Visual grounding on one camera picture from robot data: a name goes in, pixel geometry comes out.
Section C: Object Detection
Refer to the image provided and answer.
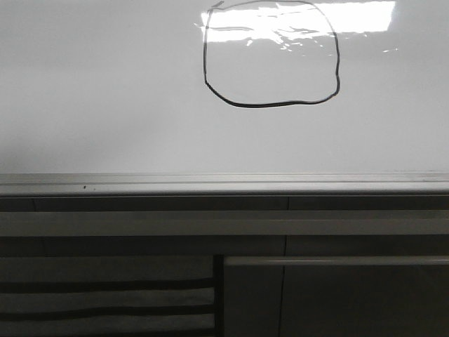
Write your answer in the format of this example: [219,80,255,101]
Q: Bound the grey cabinet panel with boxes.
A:
[224,256,448,336]

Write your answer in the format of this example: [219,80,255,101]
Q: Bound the grey slatted panel black stripes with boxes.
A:
[1,256,220,336]

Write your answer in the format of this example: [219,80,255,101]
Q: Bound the grey metal rail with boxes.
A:
[1,210,448,237]

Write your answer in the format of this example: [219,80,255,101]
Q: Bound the white whiteboard with aluminium frame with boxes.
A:
[1,1,448,196]

